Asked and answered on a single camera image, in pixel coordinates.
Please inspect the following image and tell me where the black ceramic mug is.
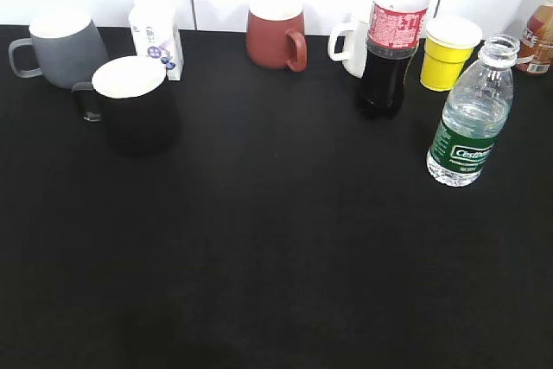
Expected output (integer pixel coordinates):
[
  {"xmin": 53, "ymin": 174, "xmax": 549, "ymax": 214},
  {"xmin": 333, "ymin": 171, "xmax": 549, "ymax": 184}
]
[{"xmin": 72, "ymin": 55, "xmax": 181, "ymax": 157}]

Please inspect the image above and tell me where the clear water bottle green label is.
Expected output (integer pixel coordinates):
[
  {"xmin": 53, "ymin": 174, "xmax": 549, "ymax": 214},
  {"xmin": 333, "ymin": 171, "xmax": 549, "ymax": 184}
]
[{"xmin": 426, "ymin": 34, "xmax": 520, "ymax": 188}]

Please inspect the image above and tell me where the yellow paper cup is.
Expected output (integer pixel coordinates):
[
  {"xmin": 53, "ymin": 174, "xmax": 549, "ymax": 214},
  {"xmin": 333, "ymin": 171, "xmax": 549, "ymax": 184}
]
[{"xmin": 420, "ymin": 16, "xmax": 483, "ymax": 92}]

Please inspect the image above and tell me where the red ceramic mug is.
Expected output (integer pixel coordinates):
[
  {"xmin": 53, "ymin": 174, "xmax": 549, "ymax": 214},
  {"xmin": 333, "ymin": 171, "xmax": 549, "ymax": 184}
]
[{"xmin": 246, "ymin": 0, "xmax": 308, "ymax": 72}]

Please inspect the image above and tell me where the white ceramic mug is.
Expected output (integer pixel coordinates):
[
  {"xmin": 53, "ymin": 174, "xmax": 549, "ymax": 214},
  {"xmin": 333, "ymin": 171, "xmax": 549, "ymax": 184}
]
[{"xmin": 327, "ymin": 14, "xmax": 369, "ymax": 79}]

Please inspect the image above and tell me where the cola bottle red label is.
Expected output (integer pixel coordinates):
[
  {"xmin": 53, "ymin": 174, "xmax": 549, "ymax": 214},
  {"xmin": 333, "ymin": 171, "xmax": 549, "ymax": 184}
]
[{"xmin": 357, "ymin": 0, "xmax": 430, "ymax": 119}]

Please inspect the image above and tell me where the white milk carton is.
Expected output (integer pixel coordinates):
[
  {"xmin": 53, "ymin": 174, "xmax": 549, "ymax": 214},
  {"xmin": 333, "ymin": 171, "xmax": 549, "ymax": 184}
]
[{"xmin": 128, "ymin": 0, "xmax": 184, "ymax": 81}]

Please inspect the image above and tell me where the grey ceramic mug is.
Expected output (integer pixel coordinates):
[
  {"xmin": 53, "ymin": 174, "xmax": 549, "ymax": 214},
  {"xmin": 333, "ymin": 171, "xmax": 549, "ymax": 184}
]
[{"xmin": 8, "ymin": 9, "xmax": 109, "ymax": 90}]

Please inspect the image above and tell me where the brown coffee drink bottle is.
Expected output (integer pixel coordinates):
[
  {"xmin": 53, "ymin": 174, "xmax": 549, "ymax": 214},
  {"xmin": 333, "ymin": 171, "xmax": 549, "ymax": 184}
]
[{"xmin": 515, "ymin": 0, "xmax": 552, "ymax": 75}]

